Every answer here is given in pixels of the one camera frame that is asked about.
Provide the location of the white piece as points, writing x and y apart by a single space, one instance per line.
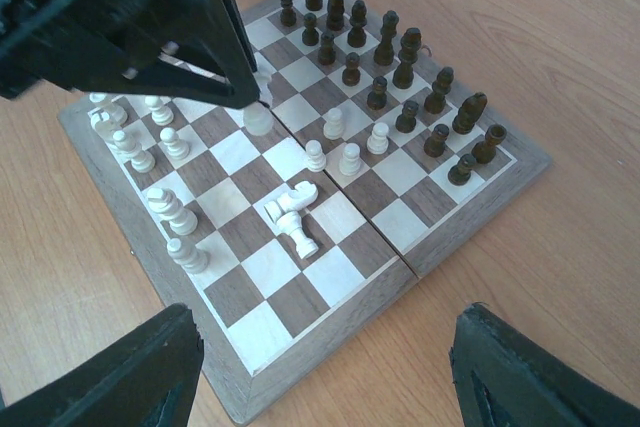
257 116

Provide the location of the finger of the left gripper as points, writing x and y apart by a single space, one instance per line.
233 53
162 79

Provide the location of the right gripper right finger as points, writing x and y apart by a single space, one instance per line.
502 378

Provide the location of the lying white knight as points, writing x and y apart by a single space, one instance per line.
301 196

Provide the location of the lying white rook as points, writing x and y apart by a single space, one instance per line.
290 224

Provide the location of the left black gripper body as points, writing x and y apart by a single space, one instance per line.
78 44

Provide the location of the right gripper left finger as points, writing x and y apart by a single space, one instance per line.
148 377

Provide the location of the wooden folding chess board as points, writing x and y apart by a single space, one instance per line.
285 245

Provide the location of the pile of white chess pieces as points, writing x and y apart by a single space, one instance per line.
106 122

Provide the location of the dark chess pieces row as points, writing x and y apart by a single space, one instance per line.
400 77

